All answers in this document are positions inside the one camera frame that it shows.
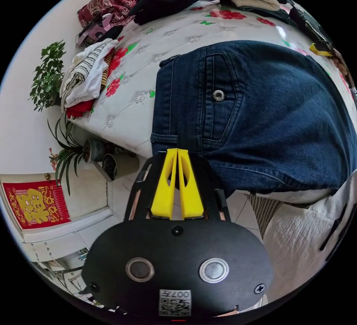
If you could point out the pink bag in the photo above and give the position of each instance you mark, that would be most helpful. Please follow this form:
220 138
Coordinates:
96 31

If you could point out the blue jeans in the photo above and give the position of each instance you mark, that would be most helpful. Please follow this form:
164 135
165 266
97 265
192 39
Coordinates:
273 113

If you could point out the green leafy plant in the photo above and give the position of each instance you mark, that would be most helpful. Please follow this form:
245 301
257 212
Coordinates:
47 77

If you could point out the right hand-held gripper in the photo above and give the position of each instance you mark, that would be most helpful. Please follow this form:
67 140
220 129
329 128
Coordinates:
312 25

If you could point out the red paper wall decoration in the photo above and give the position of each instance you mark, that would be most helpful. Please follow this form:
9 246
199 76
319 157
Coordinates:
36 205

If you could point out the bed with white floral quilt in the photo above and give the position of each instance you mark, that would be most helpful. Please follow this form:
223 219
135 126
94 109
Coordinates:
167 46

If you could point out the empty dark plant pot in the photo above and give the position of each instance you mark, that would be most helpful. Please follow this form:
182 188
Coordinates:
110 166

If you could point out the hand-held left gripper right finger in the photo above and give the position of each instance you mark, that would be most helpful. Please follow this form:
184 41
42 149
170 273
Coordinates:
191 199

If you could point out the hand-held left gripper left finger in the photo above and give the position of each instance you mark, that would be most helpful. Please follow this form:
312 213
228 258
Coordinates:
163 197

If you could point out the pile of striped white clothes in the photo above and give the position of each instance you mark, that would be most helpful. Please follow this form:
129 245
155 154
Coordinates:
83 77

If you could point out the person's right hand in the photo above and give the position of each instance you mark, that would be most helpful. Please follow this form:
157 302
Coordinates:
341 64

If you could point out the potted plant with long leaves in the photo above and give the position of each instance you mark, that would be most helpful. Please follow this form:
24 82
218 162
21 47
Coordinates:
68 155

